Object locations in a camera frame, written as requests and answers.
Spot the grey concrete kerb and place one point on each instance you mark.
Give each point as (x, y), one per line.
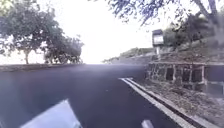
(173, 106)

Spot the robot's own part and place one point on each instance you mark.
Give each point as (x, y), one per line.
(147, 124)

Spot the dark stone block wall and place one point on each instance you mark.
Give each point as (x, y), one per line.
(180, 74)

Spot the dark asphalt road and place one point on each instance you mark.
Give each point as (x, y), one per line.
(100, 96)

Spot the tree with overhanging branches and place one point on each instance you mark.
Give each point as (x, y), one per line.
(200, 10)

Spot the small leafy tree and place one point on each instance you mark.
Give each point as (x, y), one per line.
(65, 50)

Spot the sign board on post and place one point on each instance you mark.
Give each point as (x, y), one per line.
(157, 39)

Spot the brown dirt verge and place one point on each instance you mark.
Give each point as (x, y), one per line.
(196, 100)

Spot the low roadside bank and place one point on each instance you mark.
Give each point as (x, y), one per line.
(36, 67)

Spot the white painted edge line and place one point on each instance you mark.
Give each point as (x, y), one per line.
(151, 100)

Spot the bushy hillside slope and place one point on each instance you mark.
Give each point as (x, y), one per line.
(186, 50)

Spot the large leafy tree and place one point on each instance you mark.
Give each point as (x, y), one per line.
(25, 28)

